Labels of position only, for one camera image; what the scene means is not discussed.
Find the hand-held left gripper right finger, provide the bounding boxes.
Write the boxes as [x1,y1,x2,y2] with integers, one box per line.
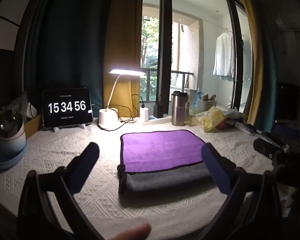
[201,142,283,240]

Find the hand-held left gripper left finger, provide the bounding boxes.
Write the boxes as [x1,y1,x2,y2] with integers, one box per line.
[17,142,108,240]

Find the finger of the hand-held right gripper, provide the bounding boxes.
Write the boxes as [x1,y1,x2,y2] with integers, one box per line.
[253,138,285,159]
[236,120,290,151]

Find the grey towel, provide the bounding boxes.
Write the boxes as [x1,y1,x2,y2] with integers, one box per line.
[118,162,217,197]

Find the purple towel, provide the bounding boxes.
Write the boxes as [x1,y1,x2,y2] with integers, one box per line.
[117,129,207,175]

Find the person's left hand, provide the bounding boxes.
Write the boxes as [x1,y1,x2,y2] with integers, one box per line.
[100,222,152,240]

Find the white textured tablecloth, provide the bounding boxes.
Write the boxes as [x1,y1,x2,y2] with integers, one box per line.
[0,116,290,240]

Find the white tablet stand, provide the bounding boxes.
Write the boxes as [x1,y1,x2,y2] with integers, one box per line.
[52,122,87,132]

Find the yellow plastic bag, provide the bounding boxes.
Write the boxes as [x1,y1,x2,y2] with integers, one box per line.
[194,106,228,133]

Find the white woven basket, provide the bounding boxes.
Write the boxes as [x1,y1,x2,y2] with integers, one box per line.
[197,97,217,111]

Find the tablet showing clock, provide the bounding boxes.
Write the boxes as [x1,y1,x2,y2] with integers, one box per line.
[42,87,93,128]

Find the blue plastic bag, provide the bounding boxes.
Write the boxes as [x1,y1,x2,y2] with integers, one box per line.
[190,90,203,108]

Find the teal curtain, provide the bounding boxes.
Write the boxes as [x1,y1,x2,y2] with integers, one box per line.
[255,0,279,128]

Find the cardboard box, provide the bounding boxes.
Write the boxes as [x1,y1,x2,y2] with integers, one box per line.
[22,102,43,139]

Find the white desk lamp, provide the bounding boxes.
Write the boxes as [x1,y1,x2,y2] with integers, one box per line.
[98,69,146,131]

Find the stainless steel tumbler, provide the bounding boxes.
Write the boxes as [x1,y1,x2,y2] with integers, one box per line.
[171,90,189,126]

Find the white charger plug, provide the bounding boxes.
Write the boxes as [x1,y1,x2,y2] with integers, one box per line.
[139,106,149,122]

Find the white power strip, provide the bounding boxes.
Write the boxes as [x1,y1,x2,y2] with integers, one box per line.
[136,114,172,126]

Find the white hanging shirt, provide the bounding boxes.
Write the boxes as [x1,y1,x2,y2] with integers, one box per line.
[212,31,236,78]

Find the yellow curtain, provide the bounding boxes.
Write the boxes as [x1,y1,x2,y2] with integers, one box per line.
[103,0,143,118]
[236,0,264,127]

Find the black power adapter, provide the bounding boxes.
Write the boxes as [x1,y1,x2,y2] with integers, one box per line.
[154,102,164,118]

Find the white blue bowl appliance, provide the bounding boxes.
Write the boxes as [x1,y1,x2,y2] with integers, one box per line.
[0,109,28,169]

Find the balcony railing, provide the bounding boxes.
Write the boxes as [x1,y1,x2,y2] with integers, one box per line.
[140,67,194,90]

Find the dark green curtain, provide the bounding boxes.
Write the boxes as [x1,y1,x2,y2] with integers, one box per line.
[22,0,115,107]

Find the black cable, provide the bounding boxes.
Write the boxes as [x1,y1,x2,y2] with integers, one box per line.
[108,94,145,125]

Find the black sliding door frame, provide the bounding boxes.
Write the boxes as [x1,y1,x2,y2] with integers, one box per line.
[157,0,173,115]

